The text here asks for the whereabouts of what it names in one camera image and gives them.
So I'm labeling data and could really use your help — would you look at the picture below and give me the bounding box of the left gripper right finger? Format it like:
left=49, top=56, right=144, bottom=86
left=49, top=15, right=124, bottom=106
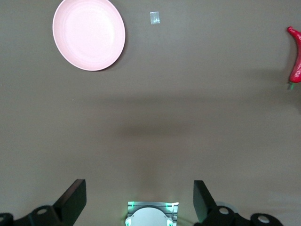
left=193, top=180, right=250, bottom=226

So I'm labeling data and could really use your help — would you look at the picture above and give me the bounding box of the red chili pepper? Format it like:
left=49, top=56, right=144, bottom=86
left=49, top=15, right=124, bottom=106
left=286, top=26, right=301, bottom=91

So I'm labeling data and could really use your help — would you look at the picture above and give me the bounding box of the small clear tape patch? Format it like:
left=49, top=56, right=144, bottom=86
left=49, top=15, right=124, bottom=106
left=150, top=11, right=161, bottom=25

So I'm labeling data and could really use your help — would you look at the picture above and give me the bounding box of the pink plate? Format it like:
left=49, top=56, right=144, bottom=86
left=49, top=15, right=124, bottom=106
left=52, top=0, right=126, bottom=72

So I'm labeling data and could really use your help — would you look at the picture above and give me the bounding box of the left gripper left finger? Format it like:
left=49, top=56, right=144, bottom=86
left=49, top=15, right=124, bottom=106
left=14, top=178, right=87, bottom=226

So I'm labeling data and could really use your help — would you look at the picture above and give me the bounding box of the brown table cover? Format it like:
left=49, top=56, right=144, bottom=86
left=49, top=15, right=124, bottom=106
left=0, top=0, right=301, bottom=226

